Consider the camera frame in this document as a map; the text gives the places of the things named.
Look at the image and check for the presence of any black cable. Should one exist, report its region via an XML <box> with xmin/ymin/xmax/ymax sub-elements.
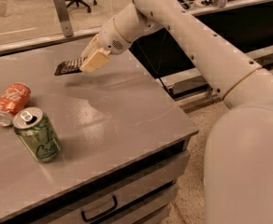
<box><xmin>142</xmin><ymin>47</ymin><xmax>169</xmax><ymax>93</ymax></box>

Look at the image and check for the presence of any red coke can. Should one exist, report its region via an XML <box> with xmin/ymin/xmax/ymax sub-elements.
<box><xmin>0</xmin><ymin>82</ymin><xmax>31</xmax><ymax>127</ymax></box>

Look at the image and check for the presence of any metal glass bracket left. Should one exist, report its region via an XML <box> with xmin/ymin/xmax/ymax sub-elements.
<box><xmin>53</xmin><ymin>0</ymin><xmax>74</xmax><ymax>37</ymax></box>

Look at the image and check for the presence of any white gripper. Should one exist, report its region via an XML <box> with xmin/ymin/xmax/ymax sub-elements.
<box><xmin>79</xmin><ymin>18</ymin><xmax>132</xmax><ymax>73</ymax></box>

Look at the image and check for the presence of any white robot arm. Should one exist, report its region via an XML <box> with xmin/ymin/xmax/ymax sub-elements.
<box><xmin>81</xmin><ymin>0</ymin><xmax>273</xmax><ymax>224</ymax></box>

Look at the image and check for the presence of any black rxbar chocolate bar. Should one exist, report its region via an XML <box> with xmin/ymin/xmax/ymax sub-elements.
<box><xmin>54</xmin><ymin>58</ymin><xmax>85</xmax><ymax>76</ymax></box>

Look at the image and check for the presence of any grey drawer with black handle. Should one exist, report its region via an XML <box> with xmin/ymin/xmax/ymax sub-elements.
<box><xmin>33</xmin><ymin>149</ymin><xmax>191</xmax><ymax>224</ymax></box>

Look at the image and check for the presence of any green la croix can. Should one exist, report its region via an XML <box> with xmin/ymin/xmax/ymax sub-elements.
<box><xmin>13</xmin><ymin>107</ymin><xmax>61</xmax><ymax>162</ymax></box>

